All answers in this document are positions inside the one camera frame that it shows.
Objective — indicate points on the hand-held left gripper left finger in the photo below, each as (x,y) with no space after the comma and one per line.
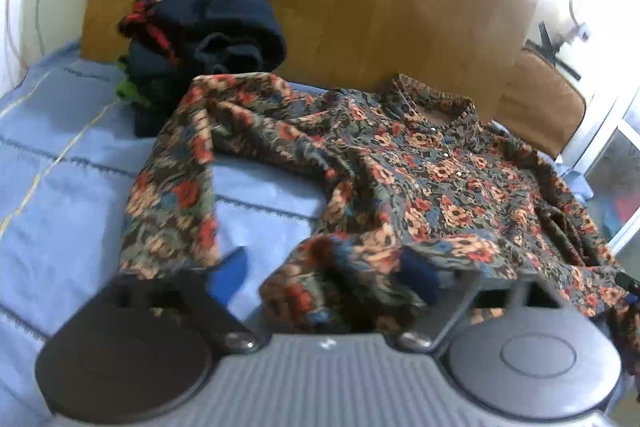
(229,278)

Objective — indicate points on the floral print shirt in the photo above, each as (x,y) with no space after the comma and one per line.
(400,187)

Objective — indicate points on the navy blue garment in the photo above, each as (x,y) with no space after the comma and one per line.
(225,22)

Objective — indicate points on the green cloth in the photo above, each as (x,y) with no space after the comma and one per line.
(127,89)

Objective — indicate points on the light blue striped bedsheet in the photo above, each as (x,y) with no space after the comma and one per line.
(65,167)

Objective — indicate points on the black tripod stand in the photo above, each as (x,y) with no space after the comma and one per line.
(552,44)

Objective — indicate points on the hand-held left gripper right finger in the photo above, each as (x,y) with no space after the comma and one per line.
(419,278)

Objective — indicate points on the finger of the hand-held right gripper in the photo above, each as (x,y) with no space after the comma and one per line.
(628,285)

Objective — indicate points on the red black plaid garment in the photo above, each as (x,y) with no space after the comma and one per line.
(150,19)

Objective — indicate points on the white framed glass door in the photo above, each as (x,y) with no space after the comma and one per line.
(612,177)

